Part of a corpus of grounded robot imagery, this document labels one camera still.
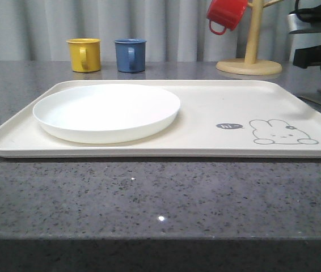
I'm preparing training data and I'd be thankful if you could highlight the beige rabbit serving tray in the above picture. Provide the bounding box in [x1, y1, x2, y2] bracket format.
[0, 80, 321, 158]

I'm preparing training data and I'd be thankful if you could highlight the wooden mug tree stand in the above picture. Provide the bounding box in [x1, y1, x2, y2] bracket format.
[216, 1, 282, 75]

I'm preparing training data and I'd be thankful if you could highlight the white round plate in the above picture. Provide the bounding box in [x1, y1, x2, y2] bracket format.
[33, 84, 181, 144]

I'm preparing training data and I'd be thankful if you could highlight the blue enamel mug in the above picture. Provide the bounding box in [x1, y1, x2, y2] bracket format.
[115, 39, 146, 73]

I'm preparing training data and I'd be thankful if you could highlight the red enamel mug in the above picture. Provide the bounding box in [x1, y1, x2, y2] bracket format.
[206, 0, 248, 35]

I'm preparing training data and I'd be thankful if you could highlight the yellow enamel mug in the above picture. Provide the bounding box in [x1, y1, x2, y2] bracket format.
[66, 38, 101, 73]

